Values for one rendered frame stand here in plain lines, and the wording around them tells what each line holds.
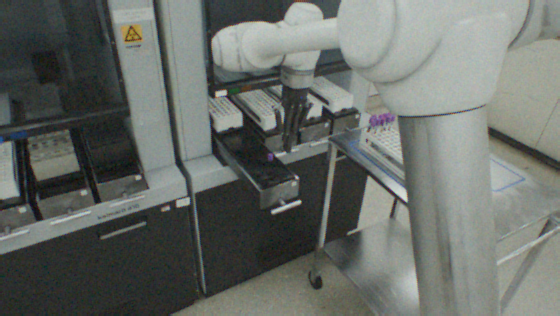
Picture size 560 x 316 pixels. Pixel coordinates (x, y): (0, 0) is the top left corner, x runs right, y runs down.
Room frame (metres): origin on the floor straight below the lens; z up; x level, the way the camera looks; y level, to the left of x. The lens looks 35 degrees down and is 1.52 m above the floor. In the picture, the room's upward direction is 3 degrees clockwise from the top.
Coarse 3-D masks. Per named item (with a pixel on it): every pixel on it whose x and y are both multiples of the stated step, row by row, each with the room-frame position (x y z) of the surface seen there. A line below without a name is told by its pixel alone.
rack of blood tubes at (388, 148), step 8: (368, 136) 1.08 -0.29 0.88; (376, 136) 1.08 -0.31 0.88; (384, 136) 1.08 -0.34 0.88; (392, 136) 1.09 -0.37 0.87; (360, 144) 1.11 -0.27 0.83; (376, 144) 1.05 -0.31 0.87; (384, 144) 1.03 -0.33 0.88; (392, 144) 1.04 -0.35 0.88; (376, 152) 1.04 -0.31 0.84; (384, 152) 1.04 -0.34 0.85; (392, 152) 0.99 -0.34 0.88; (400, 152) 0.99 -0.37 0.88; (384, 160) 1.00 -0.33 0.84; (392, 160) 1.03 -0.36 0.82; (400, 160) 0.95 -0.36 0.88; (392, 168) 0.97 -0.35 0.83; (400, 168) 0.98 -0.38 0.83; (400, 176) 0.94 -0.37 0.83
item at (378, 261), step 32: (352, 160) 1.04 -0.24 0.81; (512, 192) 0.89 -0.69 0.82; (544, 192) 0.90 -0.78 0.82; (320, 224) 1.15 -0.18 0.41; (384, 224) 1.30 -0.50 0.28; (512, 224) 0.76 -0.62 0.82; (320, 256) 1.15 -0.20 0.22; (352, 256) 1.10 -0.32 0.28; (384, 256) 1.11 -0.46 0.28; (512, 256) 0.68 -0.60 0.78; (320, 288) 1.13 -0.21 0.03; (384, 288) 0.95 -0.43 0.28; (416, 288) 0.96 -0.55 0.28; (512, 288) 0.87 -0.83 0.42
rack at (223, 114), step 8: (208, 96) 1.36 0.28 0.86; (224, 96) 1.36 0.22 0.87; (208, 104) 1.29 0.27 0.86; (216, 104) 1.29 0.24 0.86; (224, 104) 1.29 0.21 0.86; (232, 104) 1.29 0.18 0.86; (216, 112) 1.23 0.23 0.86; (224, 112) 1.23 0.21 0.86; (232, 112) 1.23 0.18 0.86; (240, 112) 1.23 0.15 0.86; (216, 120) 1.18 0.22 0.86; (224, 120) 1.18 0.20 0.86; (232, 120) 1.20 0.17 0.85; (240, 120) 1.22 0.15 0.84; (216, 128) 1.18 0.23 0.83; (224, 128) 1.18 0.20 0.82
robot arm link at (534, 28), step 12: (540, 0) 0.47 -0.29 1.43; (552, 0) 0.47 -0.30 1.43; (528, 12) 0.46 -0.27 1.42; (540, 12) 0.47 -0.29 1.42; (552, 12) 0.46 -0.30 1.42; (528, 24) 0.46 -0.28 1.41; (540, 24) 0.47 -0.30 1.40; (552, 24) 0.47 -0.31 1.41; (516, 36) 0.46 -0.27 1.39; (528, 36) 0.47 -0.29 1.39; (540, 36) 0.49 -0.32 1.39; (552, 36) 0.48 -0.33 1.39; (516, 48) 0.49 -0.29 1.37
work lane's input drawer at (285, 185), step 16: (240, 128) 1.20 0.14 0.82; (224, 144) 1.10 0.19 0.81; (240, 144) 1.12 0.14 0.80; (256, 144) 1.12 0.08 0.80; (224, 160) 1.08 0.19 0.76; (240, 160) 1.00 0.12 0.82; (256, 160) 1.02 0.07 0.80; (272, 160) 1.03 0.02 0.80; (240, 176) 0.98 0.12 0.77; (256, 176) 0.94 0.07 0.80; (272, 176) 0.92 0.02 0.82; (288, 176) 0.93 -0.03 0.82; (256, 192) 0.88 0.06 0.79; (272, 192) 0.88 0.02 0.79; (288, 192) 0.91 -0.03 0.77; (288, 208) 0.86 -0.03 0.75
